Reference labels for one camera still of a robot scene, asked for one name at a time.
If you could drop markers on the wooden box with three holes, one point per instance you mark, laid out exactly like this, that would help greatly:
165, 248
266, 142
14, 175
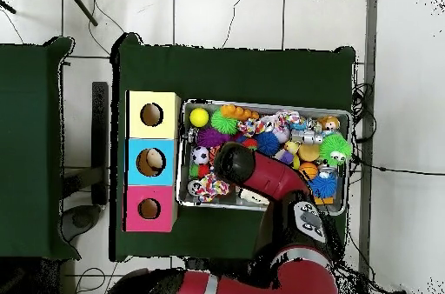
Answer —
163, 127

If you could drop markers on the colourful patterned cloth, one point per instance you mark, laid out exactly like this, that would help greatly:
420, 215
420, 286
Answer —
212, 188

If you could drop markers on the small basketball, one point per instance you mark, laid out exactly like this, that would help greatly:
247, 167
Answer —
308, 170

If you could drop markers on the black tripod leg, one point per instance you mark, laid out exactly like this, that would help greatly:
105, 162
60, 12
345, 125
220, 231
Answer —
8, 7
80, 4

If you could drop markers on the blue spiky ball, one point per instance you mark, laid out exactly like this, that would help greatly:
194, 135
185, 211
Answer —
267, 142

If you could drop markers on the black flat panel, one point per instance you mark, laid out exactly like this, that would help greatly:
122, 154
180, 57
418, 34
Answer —
100, 134

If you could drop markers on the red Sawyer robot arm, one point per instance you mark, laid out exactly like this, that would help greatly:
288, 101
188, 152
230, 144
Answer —
271, 175

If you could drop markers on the yellow ball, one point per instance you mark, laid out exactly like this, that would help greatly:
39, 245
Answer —
199, 117

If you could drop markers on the orange toy block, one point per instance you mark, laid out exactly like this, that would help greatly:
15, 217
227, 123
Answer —
240, 112

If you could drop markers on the purple spiky ball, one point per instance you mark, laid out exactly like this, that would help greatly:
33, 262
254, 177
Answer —
210, 137

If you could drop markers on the dark green tablecloth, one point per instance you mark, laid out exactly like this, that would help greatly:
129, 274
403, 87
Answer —
226, 74
27, 134

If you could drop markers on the silver toy robot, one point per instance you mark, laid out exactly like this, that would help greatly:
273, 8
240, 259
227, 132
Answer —
306, 137

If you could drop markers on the small soccer ball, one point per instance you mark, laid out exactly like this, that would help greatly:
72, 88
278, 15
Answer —
200, 155

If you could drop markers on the clear mesh bin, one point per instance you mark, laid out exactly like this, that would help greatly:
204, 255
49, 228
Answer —
226, 201

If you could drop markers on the green spiky ball with eyes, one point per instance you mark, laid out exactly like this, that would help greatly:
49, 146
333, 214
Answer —
335, 149

